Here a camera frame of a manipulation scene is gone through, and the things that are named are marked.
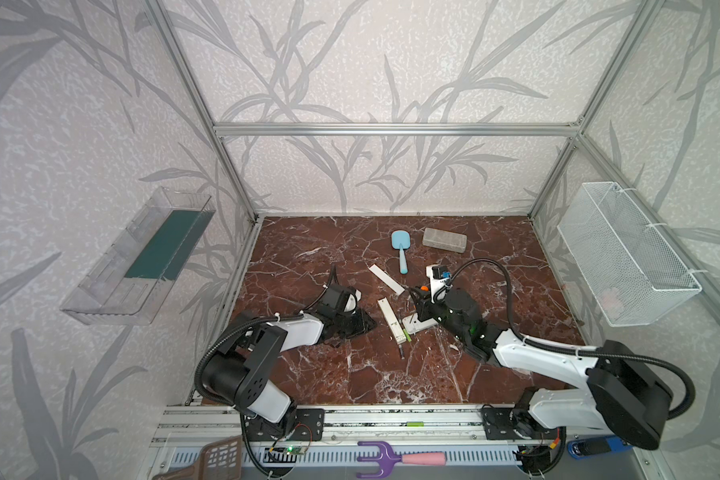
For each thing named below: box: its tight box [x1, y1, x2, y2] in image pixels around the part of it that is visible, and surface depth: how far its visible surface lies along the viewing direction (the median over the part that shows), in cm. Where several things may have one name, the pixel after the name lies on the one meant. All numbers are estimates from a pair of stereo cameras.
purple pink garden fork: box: [356, 441, 447, 478], surface depth 70 cm
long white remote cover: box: [368, 264, 405, 296], surface depth 104 cm
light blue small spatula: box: [391, 230, 411, 275], surface depth 114 cm
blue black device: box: [567, 437, 633, 460], surface depth 68 cm
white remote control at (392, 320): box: [377, 297, 407, 345], surface depth 92 cm
